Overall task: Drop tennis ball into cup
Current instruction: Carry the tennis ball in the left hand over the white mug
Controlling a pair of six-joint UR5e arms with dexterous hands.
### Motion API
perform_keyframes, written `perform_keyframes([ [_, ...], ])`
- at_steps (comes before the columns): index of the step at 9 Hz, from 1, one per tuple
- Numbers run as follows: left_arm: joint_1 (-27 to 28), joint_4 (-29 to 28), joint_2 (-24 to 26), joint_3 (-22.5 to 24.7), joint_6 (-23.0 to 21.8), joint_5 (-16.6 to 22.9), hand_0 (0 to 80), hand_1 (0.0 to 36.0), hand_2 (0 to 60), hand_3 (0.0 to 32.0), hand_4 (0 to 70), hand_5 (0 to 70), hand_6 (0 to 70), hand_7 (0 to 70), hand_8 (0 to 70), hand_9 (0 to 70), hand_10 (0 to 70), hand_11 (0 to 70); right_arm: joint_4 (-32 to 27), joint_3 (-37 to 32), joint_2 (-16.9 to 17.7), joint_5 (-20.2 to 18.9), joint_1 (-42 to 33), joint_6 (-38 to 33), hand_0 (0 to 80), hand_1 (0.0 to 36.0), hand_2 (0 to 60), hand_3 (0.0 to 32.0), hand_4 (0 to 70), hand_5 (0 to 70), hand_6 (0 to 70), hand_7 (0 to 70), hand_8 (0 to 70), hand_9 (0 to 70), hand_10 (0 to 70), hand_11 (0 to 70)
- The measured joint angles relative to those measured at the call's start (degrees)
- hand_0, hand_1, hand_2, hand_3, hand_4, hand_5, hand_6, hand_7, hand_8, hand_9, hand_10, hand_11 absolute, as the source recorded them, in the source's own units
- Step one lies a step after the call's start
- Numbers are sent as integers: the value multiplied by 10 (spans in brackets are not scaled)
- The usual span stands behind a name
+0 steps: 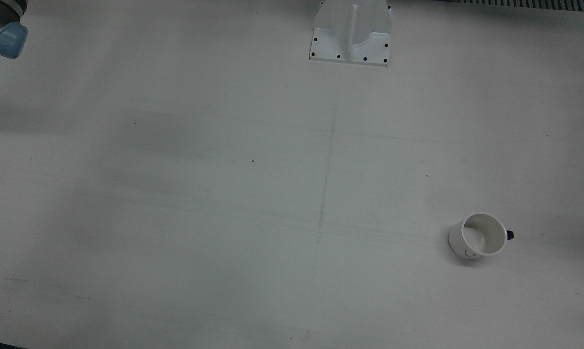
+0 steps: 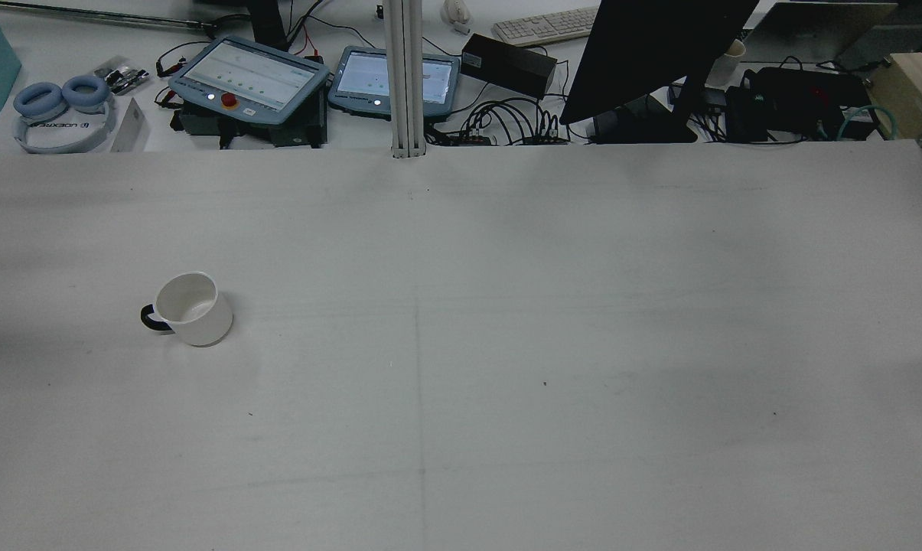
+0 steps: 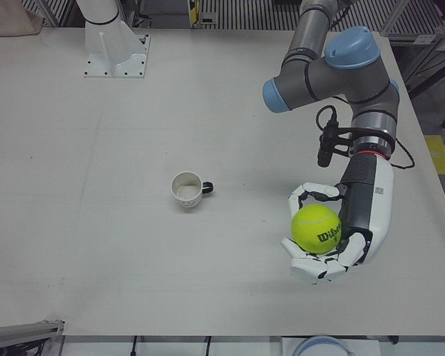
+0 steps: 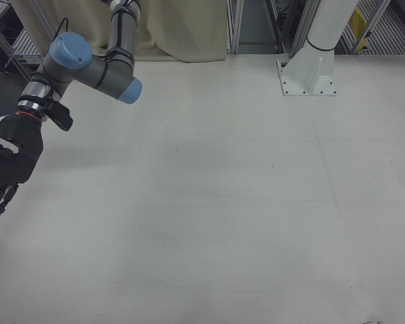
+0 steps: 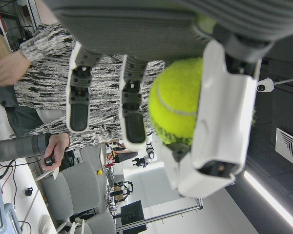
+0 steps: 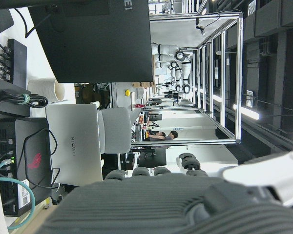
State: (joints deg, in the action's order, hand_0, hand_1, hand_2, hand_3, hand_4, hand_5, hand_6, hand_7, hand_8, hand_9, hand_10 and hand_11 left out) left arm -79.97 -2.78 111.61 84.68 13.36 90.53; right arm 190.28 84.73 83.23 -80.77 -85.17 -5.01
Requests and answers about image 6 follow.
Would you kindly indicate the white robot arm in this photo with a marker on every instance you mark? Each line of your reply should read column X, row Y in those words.
column 172, row 63

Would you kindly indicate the black power brick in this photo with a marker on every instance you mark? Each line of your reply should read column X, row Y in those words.
column 8, row 100

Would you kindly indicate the black USB hub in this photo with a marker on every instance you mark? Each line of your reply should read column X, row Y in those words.
column 17, row 62

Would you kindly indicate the black Huawei monitor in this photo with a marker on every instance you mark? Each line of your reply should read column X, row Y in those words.
column 92, row 39

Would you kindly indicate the black ROG mini computer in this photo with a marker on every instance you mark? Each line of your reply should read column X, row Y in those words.
column 24, row 165

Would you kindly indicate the yellow emergency stop button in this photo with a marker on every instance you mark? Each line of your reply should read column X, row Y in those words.
column 127, row 92

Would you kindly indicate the grey office chair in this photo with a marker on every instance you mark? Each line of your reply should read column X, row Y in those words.
column 116, row 130

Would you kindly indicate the silver Huawei laptop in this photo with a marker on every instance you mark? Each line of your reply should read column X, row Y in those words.
column 73, row 143

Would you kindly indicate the aluminium frame cage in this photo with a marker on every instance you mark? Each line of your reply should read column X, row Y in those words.
column 219, row 80

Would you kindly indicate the white paper cup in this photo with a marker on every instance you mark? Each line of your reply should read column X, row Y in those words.
column 47, row 90

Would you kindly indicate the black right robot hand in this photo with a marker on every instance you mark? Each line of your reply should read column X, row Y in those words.
column 146, row 202

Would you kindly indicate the seated person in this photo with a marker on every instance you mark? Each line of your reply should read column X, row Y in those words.
column 169, row 135

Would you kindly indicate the small camera on frame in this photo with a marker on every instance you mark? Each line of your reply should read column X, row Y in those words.
column 200, row 28

